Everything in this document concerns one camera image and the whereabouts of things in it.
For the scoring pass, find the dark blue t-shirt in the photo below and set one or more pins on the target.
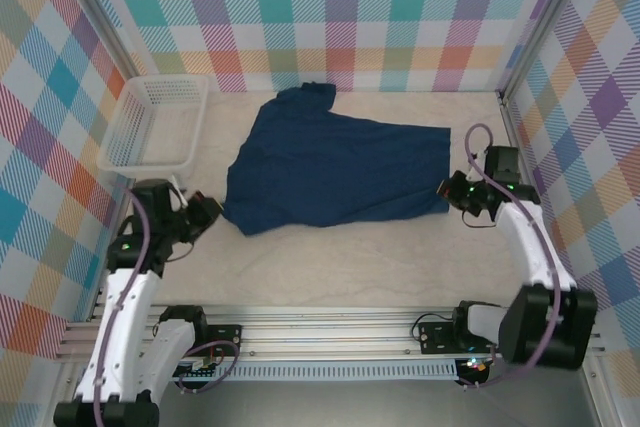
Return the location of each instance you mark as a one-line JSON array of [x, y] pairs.
[[340, 172]]

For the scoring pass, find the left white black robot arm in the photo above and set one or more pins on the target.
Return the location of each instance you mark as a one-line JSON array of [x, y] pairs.
[[135, 327]]

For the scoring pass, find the white plastic mesh basket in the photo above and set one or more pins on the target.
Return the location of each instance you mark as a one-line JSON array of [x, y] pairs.
[[150, 122]]

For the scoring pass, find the black circuit board white connector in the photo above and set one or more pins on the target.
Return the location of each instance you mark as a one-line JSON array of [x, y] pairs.
[[187, 373]]

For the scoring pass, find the circuit board with lit LEDs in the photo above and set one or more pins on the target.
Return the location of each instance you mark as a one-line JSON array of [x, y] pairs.
[[475, 367]]

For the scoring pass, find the aluminium table side rail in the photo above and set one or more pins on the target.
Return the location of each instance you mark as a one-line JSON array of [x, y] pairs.
[[510, 117]]

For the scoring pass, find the aluminium frame post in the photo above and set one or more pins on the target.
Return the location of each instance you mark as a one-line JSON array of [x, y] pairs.
[[542, 17], [102, 7]]

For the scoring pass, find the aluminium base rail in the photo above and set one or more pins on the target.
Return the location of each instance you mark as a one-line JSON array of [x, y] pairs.
[[325, 332]]

